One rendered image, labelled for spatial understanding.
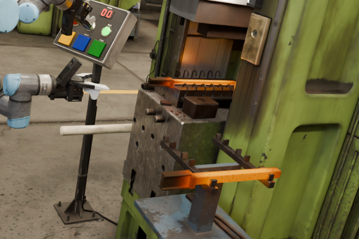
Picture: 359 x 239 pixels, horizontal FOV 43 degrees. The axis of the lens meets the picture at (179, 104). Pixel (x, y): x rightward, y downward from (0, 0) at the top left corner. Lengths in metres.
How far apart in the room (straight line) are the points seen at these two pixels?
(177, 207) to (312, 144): 0.63
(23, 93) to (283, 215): 1.16
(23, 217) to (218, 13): 1.55
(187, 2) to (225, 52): 0.50
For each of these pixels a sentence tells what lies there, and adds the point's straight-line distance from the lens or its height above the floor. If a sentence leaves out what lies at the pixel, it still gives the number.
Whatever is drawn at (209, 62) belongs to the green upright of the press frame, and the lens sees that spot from 2.23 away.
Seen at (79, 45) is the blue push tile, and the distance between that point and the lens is 2.28.
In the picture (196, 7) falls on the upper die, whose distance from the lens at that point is 1.79.
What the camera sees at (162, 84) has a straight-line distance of 1.89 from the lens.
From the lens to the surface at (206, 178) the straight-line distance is 1.29.
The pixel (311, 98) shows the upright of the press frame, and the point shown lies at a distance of 1.73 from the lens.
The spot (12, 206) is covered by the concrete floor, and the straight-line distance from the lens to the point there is 2.79.
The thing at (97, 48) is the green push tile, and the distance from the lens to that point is 2.21.
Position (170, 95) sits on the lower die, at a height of 0.95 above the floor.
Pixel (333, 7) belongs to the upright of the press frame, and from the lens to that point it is 1.76.
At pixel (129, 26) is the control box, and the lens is 2.24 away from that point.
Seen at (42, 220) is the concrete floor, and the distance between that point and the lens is 2.69.
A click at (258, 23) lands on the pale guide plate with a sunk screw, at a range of 1.69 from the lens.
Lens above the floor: 1.53
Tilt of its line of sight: 18 degrees down
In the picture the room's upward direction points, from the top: 12 degrees clockwise
